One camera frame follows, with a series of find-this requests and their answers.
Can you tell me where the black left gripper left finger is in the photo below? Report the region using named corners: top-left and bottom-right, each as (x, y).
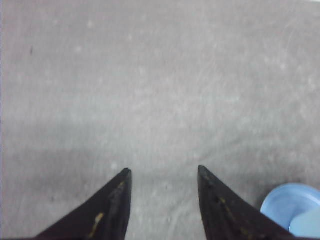
top-left (35, 168), bottom-right (132, 240)

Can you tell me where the blue plastic plate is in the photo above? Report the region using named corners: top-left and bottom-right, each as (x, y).
top-left (260, 183), bottom-right (320, 232)

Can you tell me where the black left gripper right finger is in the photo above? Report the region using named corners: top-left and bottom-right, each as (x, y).
top-left (197, 164), bottom-right (296, 240)

